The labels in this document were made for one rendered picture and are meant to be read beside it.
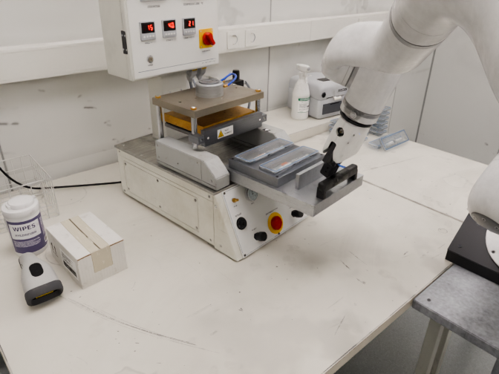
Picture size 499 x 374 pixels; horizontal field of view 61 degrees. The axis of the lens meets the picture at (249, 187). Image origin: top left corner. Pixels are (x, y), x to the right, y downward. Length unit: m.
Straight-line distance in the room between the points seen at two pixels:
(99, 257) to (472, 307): 0.88
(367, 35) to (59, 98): 1.12
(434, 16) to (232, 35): 1.36
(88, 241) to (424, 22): 0.86
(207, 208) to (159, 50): 0.47
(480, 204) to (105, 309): 0.79
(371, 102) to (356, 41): 0.15
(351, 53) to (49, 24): 1.06
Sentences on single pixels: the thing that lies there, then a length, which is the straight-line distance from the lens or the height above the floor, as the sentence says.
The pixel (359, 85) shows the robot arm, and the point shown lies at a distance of 0.88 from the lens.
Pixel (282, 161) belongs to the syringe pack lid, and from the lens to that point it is 1.07.
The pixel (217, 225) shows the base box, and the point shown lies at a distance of 1.11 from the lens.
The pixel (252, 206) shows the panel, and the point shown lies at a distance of 1.15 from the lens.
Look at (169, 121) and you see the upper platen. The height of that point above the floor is 1.04.
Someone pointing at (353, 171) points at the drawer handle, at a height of 1.00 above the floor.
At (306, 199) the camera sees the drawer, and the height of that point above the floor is 0.97.
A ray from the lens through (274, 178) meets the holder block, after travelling 1.01.
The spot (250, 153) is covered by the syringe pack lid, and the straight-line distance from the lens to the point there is 1.10.
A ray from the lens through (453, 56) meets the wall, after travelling 3.40.
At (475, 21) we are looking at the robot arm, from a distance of 0.54.
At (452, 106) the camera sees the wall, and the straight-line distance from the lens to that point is 3.44.
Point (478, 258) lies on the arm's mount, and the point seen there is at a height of 0.79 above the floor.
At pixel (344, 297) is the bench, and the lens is 1.05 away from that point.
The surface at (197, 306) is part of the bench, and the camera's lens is 1.01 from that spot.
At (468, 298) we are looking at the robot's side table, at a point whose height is 0.75.
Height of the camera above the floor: 1.44
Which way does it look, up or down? 28 degrees down
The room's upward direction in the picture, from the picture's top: 1 degrees clockwise
